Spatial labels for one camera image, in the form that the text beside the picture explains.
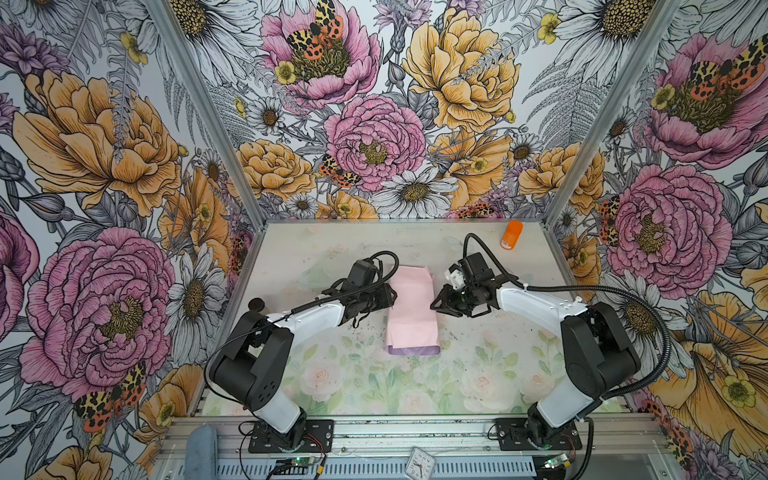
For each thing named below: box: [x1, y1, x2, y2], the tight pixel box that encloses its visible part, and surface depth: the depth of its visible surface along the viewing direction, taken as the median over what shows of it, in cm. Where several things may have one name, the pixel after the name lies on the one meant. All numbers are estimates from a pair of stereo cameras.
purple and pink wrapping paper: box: [386, 265, 441, 356], surface depth 89 cm
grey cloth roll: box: [185, 424, 218, 480], surface depth 71 cm
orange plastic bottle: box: [500, 220, 523, 250], surface depth 111 cm
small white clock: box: [405, 446, 436, 480], surface depth 70 cm
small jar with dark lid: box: [248, 297, 265, 312], surface depth 89 cm
